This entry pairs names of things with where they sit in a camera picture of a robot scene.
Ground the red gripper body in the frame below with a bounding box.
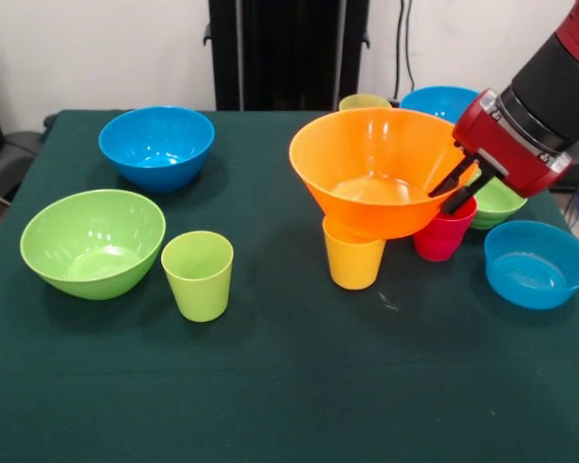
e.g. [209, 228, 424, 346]
[452, 88, 573, 199]

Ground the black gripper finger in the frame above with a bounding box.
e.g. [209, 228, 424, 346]
[427, 156, 477, 198]
[441, 171, 494, 216]

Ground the large orange bowl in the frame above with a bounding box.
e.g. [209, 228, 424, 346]
[289, 106, 479, 240]

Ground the small green bowl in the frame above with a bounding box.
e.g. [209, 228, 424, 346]
[470, 168, 530, 231]

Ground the red cup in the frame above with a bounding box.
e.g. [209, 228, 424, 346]
[412, 195, 479, 263]

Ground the large blue bowl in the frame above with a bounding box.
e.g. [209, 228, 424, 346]
[97, 105, 216, 194]
[399, 85, 482, 125]

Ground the small blue bowl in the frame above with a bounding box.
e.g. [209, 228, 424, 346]
[483, 220, 579, 311]

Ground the pale translucent yellow cup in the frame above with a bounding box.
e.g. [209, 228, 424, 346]
[338, 94, 393, 112]

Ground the dark green table cloth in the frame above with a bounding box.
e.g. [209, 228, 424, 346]
[0, 109, 579, 463]

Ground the green cup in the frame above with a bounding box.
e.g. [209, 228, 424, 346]
[160, 230, 234, 323]

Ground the large green bowl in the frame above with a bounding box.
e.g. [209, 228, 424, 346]
[19, 188, 167, 301]

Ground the black chair base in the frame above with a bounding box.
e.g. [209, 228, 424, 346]
[0, 128, 44, 204]

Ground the black hanging cable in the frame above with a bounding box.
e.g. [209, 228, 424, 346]
[392, 0, 416, 105]

